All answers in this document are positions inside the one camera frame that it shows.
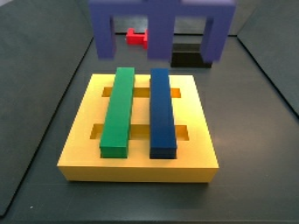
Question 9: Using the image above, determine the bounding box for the green bar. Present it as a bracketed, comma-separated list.
[99, 67, 136, 158]

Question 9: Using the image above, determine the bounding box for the yellow slotted board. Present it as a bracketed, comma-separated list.
[57, 74, 219, 183]

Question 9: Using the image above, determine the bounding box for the purple interlocking block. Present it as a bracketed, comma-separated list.
[88, 0, 236, 63]

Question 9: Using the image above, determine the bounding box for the red interlocking block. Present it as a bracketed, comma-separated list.
[125, 28, 148, 48]

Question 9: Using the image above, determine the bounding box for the black angled fixture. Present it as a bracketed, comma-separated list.
[171, 44, 211, 68]

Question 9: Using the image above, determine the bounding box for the blue bar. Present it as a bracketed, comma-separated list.
[149, 68, 177, 159]

